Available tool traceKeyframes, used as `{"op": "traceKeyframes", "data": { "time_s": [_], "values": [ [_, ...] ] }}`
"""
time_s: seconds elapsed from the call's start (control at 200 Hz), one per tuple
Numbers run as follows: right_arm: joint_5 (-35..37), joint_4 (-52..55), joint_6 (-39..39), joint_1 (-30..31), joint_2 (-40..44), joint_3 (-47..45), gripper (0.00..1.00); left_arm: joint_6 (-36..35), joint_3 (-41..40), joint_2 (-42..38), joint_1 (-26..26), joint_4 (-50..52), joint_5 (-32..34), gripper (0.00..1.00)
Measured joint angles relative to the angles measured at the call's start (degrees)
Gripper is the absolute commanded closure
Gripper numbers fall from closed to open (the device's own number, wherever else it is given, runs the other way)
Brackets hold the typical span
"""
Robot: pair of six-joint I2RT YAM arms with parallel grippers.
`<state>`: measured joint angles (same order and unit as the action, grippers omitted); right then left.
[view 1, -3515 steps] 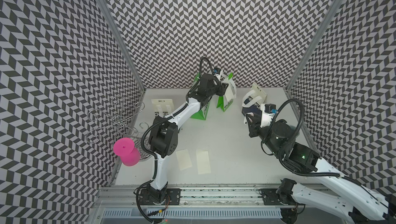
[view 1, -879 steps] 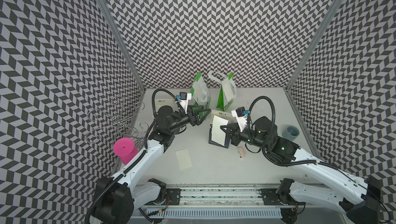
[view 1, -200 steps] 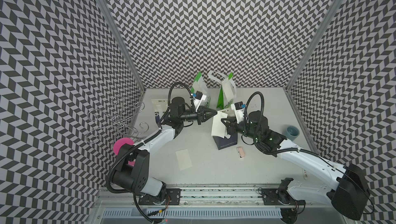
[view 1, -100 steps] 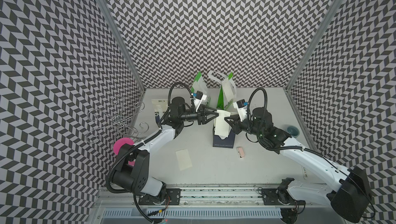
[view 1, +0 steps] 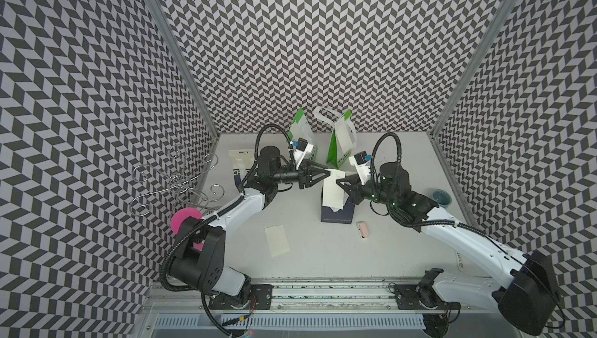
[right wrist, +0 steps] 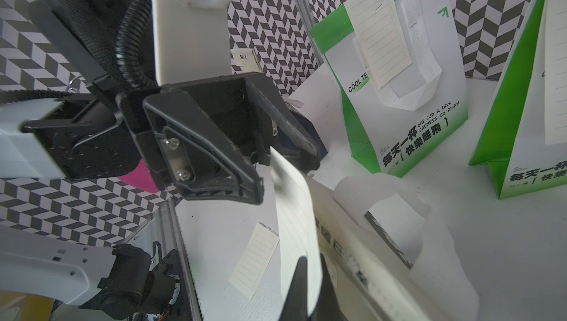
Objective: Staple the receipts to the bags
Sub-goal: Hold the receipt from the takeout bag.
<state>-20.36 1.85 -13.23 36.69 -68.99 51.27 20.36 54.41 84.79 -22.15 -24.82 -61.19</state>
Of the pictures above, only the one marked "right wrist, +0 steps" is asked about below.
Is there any aluminium corner post left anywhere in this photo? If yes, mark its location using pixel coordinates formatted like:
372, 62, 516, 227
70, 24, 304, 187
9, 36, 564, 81
295, 0, 324, 66

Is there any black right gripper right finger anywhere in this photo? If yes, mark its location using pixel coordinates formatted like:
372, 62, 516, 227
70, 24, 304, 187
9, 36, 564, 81
312, 254, 344, 321

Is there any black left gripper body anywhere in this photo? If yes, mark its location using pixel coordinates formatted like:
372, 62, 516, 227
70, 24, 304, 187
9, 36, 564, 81
22, 74, 260, 187

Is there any silver wire stand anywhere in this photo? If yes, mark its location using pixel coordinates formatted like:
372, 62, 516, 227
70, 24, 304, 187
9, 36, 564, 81
65, 76, 84, 94

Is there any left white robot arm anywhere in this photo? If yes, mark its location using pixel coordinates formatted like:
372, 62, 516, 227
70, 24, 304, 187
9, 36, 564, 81
1, 0, 326, 205

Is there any navy cream Cheerful bag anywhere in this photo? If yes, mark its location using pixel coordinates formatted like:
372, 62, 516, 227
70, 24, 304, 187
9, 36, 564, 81
230, 49, 327, 170
305, 173, 479, 320

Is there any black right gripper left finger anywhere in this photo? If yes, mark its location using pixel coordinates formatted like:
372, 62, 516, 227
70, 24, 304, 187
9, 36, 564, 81
279, 256, 309, 321

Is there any green white bag front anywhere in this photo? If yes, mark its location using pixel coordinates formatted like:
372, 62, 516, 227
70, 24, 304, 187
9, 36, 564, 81
311, 0, 468, 177

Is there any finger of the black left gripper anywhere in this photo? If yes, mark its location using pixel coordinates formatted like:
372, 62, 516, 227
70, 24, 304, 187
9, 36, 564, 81
245, 74, 321, 173
143, 91, 264, 205

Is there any pink plastic cup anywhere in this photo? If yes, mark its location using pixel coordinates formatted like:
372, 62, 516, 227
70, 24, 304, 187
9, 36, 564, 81
118, 159, 160, 193

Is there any green white bag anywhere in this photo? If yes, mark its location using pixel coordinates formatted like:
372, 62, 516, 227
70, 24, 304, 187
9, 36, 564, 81
311, 0, 468, 177
469, 0, 566, 199

